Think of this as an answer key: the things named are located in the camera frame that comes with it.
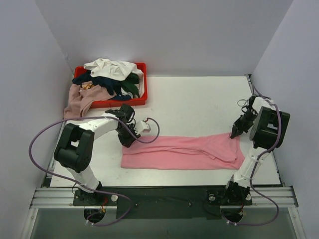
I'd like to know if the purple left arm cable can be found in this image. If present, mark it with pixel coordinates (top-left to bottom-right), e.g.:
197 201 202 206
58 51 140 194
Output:
28 116 160 227

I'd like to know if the beige t shirt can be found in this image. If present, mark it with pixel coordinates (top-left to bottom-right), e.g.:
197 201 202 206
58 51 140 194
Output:
63 81 115 119

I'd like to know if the pink t shirt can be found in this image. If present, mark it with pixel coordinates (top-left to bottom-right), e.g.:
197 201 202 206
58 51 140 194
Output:
121 133 245 170

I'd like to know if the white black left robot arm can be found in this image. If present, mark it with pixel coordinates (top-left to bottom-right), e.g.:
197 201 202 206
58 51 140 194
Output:
54 104 150 205

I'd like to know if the navy blue t shirt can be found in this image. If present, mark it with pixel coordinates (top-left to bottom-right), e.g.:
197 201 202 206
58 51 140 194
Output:
72 71 132 101

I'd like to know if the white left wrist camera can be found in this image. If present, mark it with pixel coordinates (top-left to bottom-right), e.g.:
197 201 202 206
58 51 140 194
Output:
135 118 151 134

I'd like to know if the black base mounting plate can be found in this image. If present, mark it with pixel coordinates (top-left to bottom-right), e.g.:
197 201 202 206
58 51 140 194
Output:
73 186 252 219

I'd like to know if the white t shirt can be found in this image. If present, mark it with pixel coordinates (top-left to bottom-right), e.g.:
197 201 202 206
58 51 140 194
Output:
83 58 144 81

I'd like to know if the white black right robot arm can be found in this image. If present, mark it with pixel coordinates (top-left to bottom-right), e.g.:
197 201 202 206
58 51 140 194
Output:
222 95 291 204

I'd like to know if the dark green t shirt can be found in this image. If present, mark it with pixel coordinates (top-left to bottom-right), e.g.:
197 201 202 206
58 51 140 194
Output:
121 73 140 98

